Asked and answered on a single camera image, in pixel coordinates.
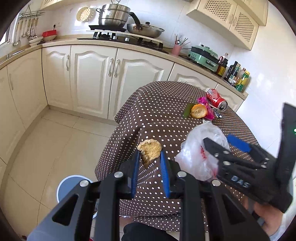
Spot white plastic bag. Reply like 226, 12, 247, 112
175, 123, 230, 181

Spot orange peel piece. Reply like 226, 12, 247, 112
183, 103, 208, 119

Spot red soda can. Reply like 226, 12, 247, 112
206, 89, 228, 112

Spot person's right hand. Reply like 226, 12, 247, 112
253, 202, 283, 236

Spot light blue plastic bucket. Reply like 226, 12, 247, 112
52, 175, 94, 226

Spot green yellow oil bottle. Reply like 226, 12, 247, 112
236, 71, 250, 92

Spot brown polka dot tablecloth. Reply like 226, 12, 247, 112
94, 81, 260, 232

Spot dark soy sauce bottle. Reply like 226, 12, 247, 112
216, 53, 229, 77

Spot green electric cooker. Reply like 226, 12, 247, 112
188, 44, 219, 72

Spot pink utensil holder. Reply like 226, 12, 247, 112
171, 44, 182, 56

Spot steel wok with lid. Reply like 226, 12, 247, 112
127, 12, 165, 39

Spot black gas stove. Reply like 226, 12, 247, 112
77, 25, 168, 54

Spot stainless steamer pot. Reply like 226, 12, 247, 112
96, 4, 130, 28

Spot white stacked bowls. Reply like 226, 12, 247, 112
29, 36, 43, 47

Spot red container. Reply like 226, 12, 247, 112
42, 30, 57, 42

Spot round cream strainer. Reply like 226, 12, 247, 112
76, 6, 95, 22

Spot wall utensil rack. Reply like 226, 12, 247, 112
12, 4, 45, 47

